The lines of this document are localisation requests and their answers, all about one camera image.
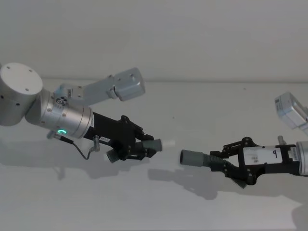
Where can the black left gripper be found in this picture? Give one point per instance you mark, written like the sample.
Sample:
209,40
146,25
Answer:
113,132

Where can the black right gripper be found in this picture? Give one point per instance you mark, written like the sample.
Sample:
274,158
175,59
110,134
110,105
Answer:
262,168

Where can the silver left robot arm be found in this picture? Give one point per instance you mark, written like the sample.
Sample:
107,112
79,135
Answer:
21,91

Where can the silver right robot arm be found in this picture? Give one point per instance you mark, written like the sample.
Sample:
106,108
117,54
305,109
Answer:
303,157

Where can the white table cloth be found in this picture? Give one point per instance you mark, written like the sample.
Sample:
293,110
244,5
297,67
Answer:
96,204

